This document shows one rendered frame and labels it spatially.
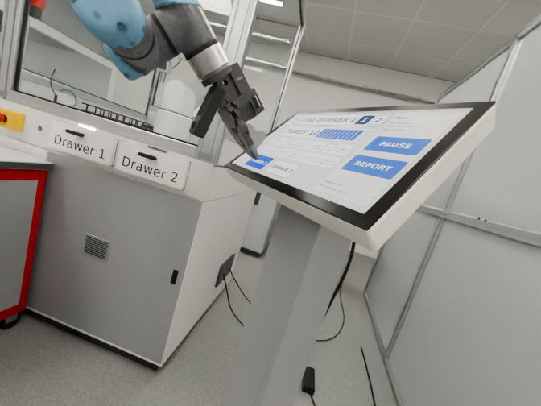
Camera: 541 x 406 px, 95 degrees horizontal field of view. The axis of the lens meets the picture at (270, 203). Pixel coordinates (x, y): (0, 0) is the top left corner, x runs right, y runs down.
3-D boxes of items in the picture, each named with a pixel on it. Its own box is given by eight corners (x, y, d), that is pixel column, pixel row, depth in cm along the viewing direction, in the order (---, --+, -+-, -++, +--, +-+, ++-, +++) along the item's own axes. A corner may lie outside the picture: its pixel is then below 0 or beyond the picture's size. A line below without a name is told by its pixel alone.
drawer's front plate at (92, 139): (109, 166, 97) (114, 138, 95) (47, 146, 101) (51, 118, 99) (112, 166, 99) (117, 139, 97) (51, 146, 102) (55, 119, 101)
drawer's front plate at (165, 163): (181, 190, 93) (188, 161, 91) (114, 167, 97) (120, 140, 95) (183, 190, 95) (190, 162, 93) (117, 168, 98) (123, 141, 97)
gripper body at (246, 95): (266, 112, 57) (240, 58, 51) (237, 133, 55) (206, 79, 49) (252, 113, 63) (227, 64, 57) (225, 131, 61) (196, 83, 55)
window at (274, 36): (224, 126, 94) (291, -133, 81) (222, 126, 94) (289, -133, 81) (266, 151, 179) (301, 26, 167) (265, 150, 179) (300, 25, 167)
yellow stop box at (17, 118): (8, 129, 99) (10, 111, 98) (-7, 124, 100) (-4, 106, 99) (22, 131, 104) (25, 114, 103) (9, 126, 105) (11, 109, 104)
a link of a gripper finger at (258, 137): (276, 150, 62) (259, 116, 57) (258, 163, 61) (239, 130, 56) (270, 148, 65) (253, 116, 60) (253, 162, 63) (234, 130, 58)
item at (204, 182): (204, 201, 94) (213, 164, 92) (-12, 130, 107) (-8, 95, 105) (258, 189, 187) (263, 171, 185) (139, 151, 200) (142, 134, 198)
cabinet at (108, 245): (159, 382, 105) (206, 202, 93) (-33, 296, 118) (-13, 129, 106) (231, 285, 198) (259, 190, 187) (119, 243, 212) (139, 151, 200)
